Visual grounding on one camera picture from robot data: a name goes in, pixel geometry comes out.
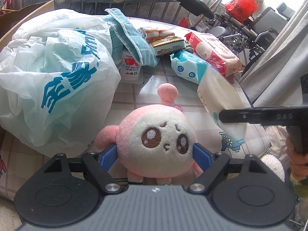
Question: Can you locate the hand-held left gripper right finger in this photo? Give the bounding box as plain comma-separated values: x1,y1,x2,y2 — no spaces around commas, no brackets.
188,144,263,194

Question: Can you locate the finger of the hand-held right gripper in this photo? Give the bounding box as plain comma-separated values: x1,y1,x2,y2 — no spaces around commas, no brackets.
219,106,289,127

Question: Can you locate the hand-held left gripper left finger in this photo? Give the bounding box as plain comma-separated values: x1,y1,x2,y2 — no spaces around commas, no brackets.
43,146,123,194

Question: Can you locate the clear plastic noodle packet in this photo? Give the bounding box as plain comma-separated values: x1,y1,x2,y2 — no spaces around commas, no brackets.
197,71,248,145

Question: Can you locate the pink white plush toy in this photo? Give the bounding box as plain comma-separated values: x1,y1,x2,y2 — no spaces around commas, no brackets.
95,83,204,185

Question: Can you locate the white yogurt cup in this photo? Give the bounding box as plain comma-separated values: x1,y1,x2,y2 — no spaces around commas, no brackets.
119,49,143,83

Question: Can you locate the gold snack packet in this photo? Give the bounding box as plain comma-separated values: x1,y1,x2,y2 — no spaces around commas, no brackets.
150,36,186,57

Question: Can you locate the brown cardboard box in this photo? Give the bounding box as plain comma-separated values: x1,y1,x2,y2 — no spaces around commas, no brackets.
0,0,55,39

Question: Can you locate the person's right forearm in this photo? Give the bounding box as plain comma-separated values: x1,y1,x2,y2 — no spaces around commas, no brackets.
290,173,308,199

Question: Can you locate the person's right hand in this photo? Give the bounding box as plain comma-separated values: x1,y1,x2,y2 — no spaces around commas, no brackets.
287,137,308,181

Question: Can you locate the white curtain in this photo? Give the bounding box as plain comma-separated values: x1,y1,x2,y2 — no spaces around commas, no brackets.
241,0,308,107

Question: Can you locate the white fluffy cloth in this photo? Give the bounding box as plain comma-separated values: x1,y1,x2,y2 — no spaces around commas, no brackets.
260,154,286,181

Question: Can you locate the pink wet wipes packet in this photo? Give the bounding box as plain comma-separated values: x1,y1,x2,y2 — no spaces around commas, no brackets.
185,32,242,77

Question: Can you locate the blue white wipes packet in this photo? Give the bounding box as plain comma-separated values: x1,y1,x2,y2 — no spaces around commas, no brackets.
170,50,213,85

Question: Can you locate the wheelchair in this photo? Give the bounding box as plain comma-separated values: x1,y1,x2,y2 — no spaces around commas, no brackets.
209,2,297,66

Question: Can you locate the grey padded seat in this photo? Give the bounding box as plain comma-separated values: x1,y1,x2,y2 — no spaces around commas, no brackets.
212,26,228,38

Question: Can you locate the white plastic shopping bag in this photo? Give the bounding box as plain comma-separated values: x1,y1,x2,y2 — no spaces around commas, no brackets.
0,8,122,157

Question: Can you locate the large red plastic bag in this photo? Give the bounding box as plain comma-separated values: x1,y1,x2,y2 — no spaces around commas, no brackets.
225,0,259,22

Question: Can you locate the small red bag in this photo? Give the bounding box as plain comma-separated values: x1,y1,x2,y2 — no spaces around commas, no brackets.
177,17,192,27

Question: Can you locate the black padded armrest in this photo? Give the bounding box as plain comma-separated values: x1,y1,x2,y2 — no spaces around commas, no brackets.
179,0,215,20

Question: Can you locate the light blue towel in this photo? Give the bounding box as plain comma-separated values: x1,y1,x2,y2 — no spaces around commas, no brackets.
105,8,159,67

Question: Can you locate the orange white striped rolled towel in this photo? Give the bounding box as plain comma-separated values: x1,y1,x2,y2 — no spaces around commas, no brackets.
138,27,173,44

